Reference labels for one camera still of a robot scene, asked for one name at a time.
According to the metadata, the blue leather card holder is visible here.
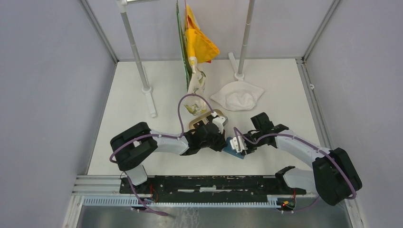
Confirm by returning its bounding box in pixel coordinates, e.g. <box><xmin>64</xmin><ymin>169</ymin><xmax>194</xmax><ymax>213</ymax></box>
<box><xmin>222</xmin><ymin>137</ymin><xmax>245</xmax><ymax>159</ymax></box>

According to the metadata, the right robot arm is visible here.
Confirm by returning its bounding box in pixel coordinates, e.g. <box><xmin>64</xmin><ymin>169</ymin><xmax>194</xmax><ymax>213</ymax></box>
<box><xmin>227</xmin><ymin>113</ymin><xmax>363</xmax><ymax>206</ymax></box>

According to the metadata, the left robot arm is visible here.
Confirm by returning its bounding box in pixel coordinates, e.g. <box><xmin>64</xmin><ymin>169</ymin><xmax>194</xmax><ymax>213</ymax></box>
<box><xmin>110</xmin><ymin>122</ymin><xmax>228</xmax><ymax>194</ymax></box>

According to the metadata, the beige oval tray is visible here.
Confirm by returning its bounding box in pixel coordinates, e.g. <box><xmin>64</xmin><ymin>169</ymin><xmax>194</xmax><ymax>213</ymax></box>
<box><xmin>188</xmin><ymin>109</ymin><xmax>226</xmax><ymax>130</ymax></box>

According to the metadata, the dinosaur print hanging cloth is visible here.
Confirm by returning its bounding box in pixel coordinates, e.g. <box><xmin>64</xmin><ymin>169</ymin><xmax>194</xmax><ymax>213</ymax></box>
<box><xmin>184</xmin><ymin>4</ymin><xmax>210</xmax><ymax>116</ymax></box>

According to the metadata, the white crumpled cloth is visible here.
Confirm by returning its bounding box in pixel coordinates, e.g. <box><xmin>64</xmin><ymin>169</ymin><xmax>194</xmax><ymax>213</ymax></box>
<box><xmin>210</xmin><ymin>81</ymin><xmax>265</xmax><ymax>111</ymax></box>

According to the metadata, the right rack pole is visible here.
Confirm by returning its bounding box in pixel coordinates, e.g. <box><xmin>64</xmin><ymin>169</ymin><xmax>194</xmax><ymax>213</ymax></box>
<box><xmin>228</xmin><ymin>0</ymin><xmax>255</xmax><ymax>81</ymax></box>

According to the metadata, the rack pole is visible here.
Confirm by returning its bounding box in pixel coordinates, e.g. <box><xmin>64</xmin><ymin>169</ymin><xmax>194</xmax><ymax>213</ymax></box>
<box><xmin>228</xmin><ymin>0</ymin><xmax>255</xmax><ymax>81</ymax></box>
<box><xmin>115</xmin><ymin>0</ymin><xmax>157</xmax><ymax>118</ymax></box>

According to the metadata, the green clothes hanger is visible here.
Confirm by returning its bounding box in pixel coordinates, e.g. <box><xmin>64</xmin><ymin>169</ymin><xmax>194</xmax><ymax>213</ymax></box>
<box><xmin>175</xmin><ymin>0</ymin><xmax>192</xmax><ymax>90</ymax></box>

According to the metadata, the yellow hanging cloth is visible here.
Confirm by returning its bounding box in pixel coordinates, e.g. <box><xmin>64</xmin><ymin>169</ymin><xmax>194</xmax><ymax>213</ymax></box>
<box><xmin>185</xmin><ymin>4</ymin><xmax>220</xmax><ymax>66</ymax></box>

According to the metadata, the left rack pole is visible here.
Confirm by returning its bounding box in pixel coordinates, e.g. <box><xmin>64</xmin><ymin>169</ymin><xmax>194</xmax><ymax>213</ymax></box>
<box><xmin>115</xmin><ymin>0</ymin><xmax>157</xmax><ymax>118</ymax></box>

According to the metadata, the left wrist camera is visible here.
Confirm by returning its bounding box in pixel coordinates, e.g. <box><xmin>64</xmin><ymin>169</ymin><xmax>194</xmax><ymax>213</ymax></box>
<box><xmin>206</xmin><ymin>111</ymin><xmax>228</xmax><ymax>134</ymax></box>

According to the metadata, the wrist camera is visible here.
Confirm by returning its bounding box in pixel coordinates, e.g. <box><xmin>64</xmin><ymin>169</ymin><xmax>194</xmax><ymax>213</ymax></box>
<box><xmin>206</xmin><ymin>111</ymin><xmax>228</xmax><ymax>134</ymax></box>
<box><xmin>229</xmin><ymin>136</ymin><xmax>246</xmax><ymax>153</ymax></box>

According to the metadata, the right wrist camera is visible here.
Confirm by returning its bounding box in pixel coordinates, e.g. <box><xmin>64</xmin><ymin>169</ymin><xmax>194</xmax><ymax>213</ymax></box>
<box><xmin>229</xmin><ymin>136</ymin><xmax>246</xmax><ymax>153</ymax></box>

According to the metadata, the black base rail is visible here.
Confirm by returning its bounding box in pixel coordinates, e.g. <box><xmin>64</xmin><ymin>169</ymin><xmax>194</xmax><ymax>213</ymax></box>
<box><xmin>134</xmin><ymin>175</ymin><xmax>306</xmax><ymax>203</ymax></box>

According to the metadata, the white slotted cable duct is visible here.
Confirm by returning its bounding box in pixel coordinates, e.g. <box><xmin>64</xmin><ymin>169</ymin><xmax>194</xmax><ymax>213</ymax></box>
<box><xmin>82</xmin><ymin>196</ymin><xmax>297</xmax><ymax>209</ymax></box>

